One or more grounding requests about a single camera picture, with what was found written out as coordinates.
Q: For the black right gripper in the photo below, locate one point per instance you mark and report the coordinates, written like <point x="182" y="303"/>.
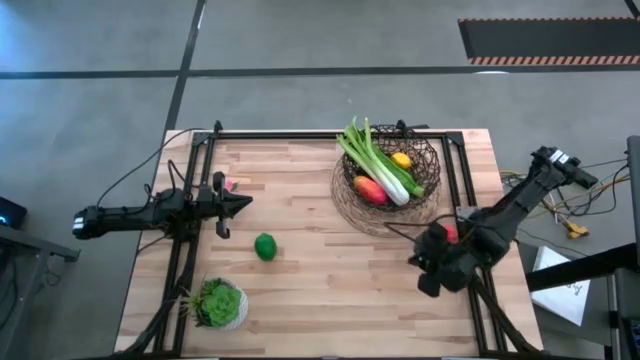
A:
<point x="447" y="265"/>

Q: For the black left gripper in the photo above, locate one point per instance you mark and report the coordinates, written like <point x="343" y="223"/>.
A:
<point x="212" y="202"/>

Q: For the red pepper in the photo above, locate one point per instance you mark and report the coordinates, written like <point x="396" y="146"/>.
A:
<point x="452" y="233"/>

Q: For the green lime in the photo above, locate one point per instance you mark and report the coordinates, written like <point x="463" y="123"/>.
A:
<point x="265" y="246"/>

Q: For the green cucumber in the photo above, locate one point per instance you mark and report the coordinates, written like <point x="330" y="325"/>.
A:
<point x="406" y="181"/>

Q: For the red orange mango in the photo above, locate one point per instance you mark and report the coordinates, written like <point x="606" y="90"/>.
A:
<point x="371" y="190"/>

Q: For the yellow lemon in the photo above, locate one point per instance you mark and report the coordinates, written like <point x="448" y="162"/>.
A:
<point x="401" y="160"/>

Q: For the green white leek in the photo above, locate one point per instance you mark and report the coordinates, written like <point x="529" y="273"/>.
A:
<point x="375" y="167"/>

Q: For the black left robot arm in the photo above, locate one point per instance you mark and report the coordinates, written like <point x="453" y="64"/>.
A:
<point x="130" y="215"/>

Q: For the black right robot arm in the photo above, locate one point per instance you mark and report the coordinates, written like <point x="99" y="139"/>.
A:
<point x="520" y="200"/>

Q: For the round woven wicker placemat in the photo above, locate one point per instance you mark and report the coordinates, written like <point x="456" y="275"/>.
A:
<point x="360" y="220"/>

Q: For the succulent in white pot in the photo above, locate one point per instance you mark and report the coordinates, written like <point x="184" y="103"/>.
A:
<point x="220" y="305"/>

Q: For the white paper sheet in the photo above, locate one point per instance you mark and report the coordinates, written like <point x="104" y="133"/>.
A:
<point x="562" y="295"/>

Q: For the black metal bar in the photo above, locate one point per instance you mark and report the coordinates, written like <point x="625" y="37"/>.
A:
<point x="575" y="270"/>

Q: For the yellow connector plug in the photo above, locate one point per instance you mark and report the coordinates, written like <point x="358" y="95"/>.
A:
<point x="576" y="231"/>

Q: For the black power box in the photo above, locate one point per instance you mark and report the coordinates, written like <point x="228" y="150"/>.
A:
<point x="584" y="177"/>

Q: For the grey side table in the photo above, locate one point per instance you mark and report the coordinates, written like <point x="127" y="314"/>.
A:
<point x="30" y="245"/>

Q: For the black device with blue light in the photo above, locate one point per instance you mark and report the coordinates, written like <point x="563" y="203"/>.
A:
<point x="11" y="212"/>

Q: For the black mat with striped edge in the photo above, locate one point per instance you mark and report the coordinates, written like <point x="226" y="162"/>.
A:
<point x="550" y="40"/>

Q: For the black aluminium table frame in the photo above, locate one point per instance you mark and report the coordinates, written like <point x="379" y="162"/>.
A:
<point x="300" y="135"/>

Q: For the grey upright post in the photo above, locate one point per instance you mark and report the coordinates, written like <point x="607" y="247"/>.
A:
<point x="635" y="200"/>

